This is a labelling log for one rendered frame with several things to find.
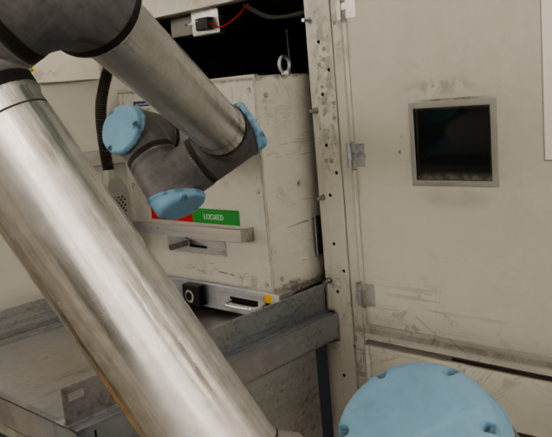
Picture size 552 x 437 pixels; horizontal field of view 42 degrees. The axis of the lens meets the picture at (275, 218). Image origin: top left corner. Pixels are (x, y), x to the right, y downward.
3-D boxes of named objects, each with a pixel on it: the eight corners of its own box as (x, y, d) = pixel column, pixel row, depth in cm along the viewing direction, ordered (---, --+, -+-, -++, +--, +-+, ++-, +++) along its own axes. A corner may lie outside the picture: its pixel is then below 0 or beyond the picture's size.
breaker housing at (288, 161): (276, 299, 158) (255, 74, 149) (139, 275, 191) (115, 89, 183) (404, 249, 194) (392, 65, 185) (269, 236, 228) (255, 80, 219)
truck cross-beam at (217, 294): (281, 322, 156) (278, 295, 155) (132, 291, 193) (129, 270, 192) (296, 316, 160) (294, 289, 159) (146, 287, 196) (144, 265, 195)
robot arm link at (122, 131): (112, 168, 125) (87, 125, 129) (156, 176, 136) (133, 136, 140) (148, 133, 122) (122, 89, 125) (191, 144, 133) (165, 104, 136)
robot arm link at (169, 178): (205, 180, 120) (171, 124, 124) (150, 220, 121) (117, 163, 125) (224, 194, 128) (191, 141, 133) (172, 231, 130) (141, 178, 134)
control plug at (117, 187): (113, 251, 178) (103, 181, 175) (101, 250, 181) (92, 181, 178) (139, 245, 183) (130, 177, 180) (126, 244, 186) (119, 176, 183)
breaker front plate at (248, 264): (270, 300, 157) (250, 77, 149) (137, 276, 190) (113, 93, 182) (274, 298, 158) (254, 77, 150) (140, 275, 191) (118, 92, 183)
